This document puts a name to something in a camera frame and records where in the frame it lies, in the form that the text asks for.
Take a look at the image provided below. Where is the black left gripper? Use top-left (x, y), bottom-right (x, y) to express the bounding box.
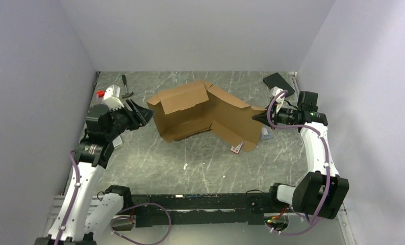
top-left (105, 97), bottom-right (156, 140)

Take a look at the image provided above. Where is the brown cardboard box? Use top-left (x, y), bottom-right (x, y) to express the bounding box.
top-left (147, 80), bottom-right (264, 152)

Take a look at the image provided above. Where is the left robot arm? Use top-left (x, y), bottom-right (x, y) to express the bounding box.
top-left (35, 100), bottom-right (154, 244)

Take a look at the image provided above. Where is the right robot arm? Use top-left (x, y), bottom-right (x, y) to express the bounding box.
top-left (253, 87), bottom-right (349, 225)

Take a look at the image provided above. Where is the clear box of paper clips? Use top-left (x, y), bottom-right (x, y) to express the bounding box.
top-left (260, 126), bottom-right (273, 140)

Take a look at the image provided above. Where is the white plastic box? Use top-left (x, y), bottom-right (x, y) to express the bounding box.
top-left (112, 135), bottom-right (123, 148)

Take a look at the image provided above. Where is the red white staples box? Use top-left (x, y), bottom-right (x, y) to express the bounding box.
top-left (230, 141), bottom-right (244, 154)

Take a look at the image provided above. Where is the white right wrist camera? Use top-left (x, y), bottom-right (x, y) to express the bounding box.
top-left (271, 86), bottom-right (288, 107)

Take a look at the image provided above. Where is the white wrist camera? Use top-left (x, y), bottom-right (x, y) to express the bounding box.
top-left (271, 86), bottom-right (288, 107)
top-left (95, 85), bottom-right (124, 110)

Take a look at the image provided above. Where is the black handled hammer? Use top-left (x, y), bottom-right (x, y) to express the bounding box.
top-left (121, 75), bottom-right (134, 99)

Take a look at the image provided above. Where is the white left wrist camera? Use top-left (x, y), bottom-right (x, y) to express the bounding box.
top-left (95, 85), bottom-right (124, 110)

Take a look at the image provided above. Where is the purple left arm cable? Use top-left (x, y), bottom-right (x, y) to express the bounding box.
top-left (54, 150), bottom-right (172, 245)

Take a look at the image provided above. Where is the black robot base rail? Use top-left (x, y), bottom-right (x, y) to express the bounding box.
top-left (119, 192), bottom-right (287, 228)

